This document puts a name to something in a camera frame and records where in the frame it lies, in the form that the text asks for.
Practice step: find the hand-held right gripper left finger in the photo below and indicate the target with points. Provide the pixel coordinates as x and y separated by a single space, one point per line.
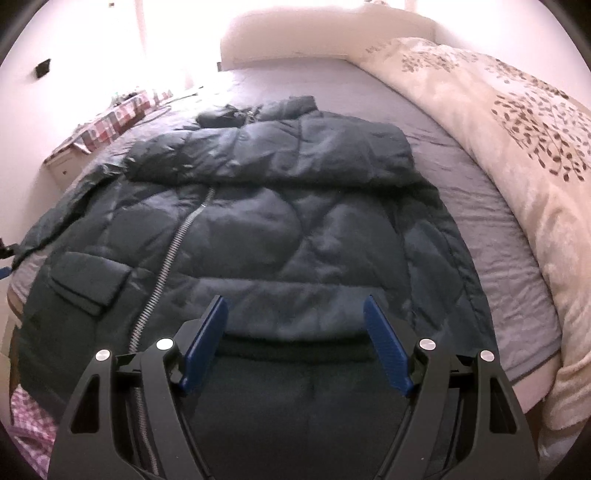
208 332

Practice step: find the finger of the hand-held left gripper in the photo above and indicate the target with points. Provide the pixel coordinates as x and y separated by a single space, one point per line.
5 249

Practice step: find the white nightstand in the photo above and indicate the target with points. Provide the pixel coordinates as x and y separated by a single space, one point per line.
60 168

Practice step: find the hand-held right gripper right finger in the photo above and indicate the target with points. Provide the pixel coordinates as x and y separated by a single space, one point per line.
387 344

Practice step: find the cream padded headboard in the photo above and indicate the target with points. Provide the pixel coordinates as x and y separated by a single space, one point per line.
300 37

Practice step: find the black wall switch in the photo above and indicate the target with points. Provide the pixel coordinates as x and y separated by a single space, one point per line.
43 69

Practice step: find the dark green puffer jacket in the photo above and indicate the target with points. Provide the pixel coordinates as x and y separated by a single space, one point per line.
277 221

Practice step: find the cream leaf print blanket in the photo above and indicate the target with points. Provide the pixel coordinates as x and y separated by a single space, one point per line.
531 184

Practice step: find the bed with grey sheet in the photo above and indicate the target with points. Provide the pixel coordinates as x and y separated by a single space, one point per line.
461 184

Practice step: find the person's pink checkered pants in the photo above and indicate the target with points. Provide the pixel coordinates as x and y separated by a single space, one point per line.
32 424

